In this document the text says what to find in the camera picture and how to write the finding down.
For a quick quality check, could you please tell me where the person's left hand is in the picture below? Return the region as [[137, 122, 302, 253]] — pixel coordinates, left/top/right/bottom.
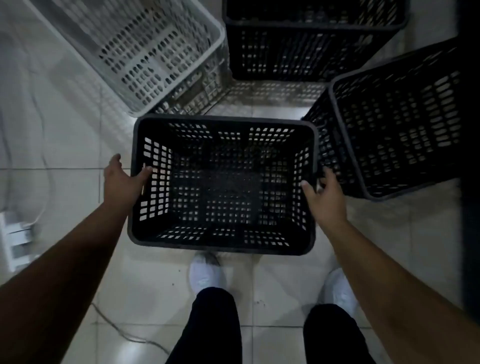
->
[[103, 153, 154, 213]]

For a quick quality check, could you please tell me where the white perforated plastic crate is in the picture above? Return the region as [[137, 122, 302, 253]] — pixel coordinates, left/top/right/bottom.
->
[[22, 0, 230, 118]]

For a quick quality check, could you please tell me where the person's right hand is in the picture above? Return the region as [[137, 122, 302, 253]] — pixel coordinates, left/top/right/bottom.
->
[[301, 166, 348, 228]]

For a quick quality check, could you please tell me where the person's right trouser leg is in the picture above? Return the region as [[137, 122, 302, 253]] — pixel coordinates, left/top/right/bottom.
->
[[302, 303, 376, 364]]

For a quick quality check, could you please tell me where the thin grey floor cable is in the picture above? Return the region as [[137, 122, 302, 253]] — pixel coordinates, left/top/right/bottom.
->
[[90, 303, 170, 356]]

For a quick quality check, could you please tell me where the person's left trouser leg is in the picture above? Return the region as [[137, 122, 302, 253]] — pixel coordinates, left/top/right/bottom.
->
[[165, 287, 243, 364]]

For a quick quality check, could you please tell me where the black perforated plastic crate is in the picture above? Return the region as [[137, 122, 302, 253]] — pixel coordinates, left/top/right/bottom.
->
[[127, 114, 320, 257], [301, 37, 465, 202], [221, 0, 410, 83]]

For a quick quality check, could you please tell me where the person's left forearm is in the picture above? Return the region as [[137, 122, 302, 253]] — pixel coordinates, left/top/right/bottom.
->
[[0, 202, 129, 364]]

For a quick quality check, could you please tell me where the white power strip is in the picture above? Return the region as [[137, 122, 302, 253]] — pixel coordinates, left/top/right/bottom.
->
[[0, 211, 39, 273]]

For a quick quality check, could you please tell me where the person's right forearm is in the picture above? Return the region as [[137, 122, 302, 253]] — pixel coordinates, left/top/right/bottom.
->
[[322, 220, 480, 364]]

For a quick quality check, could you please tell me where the person's white shoe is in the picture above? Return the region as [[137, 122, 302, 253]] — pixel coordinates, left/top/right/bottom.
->
[[322, 268, 358, 316], [188, 251, 228, 298]]

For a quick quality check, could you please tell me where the person's right white shoe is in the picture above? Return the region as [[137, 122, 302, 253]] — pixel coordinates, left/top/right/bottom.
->
[[322, 268, 358, 316]]

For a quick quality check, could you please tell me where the person's trouser leg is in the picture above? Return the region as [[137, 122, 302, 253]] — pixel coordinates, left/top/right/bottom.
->
[[165, 287, 243, 364], [302, 303, 376, 364]]

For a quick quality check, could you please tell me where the person's left white shoe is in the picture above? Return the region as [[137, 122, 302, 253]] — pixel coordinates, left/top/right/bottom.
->
[[188, 251, 228, 298]]

